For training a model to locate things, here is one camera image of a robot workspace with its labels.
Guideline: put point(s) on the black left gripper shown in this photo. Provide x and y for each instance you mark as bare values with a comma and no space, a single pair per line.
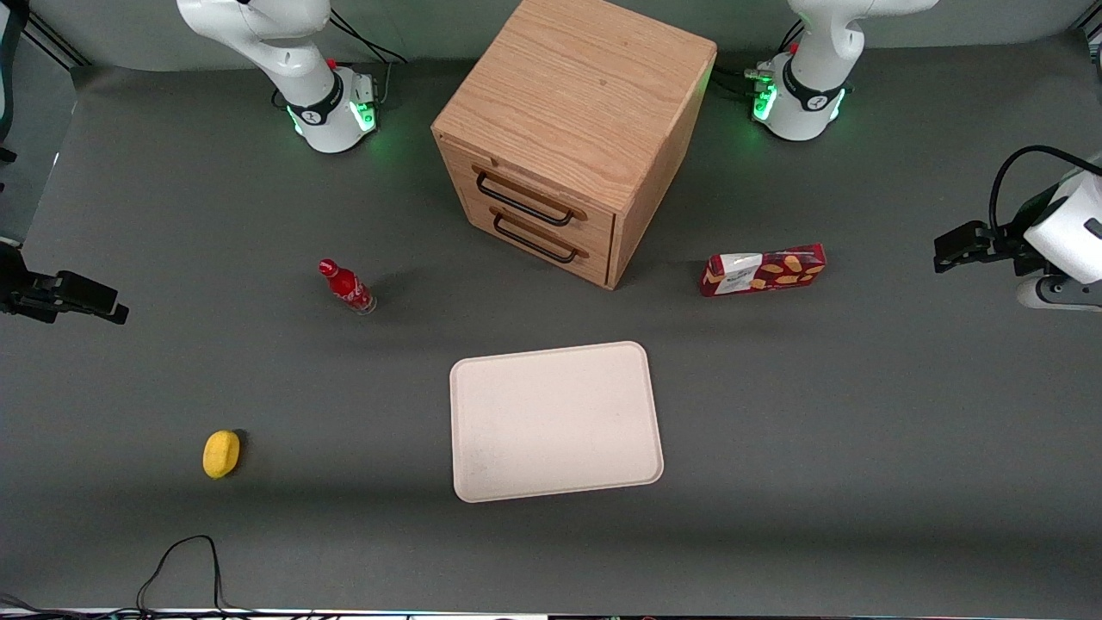
1009,244

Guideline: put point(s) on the yellow lemon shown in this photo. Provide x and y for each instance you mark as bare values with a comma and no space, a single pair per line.
220,454

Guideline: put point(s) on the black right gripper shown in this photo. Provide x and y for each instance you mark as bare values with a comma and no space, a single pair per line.
19,285

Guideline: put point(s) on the wooden drawer cabinet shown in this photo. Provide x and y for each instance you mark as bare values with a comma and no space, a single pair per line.
577,86

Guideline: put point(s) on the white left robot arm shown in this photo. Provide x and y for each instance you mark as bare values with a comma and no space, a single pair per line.
809,95

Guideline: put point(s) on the beige rectangular tray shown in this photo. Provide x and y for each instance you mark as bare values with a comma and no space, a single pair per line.
555,422

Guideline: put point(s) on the red tartan cookie box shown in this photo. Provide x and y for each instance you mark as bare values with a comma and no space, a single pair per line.
783,269

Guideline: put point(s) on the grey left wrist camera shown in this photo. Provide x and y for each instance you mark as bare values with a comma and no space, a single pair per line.
1033,293

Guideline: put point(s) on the black frame bar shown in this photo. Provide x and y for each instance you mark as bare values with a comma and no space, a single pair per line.
1093,36
56,41

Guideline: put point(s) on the red cola bottle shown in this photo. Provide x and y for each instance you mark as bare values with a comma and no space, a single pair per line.
346,286

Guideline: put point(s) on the wooden drawer front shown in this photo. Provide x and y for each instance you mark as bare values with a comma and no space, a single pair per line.
596,265
594,226

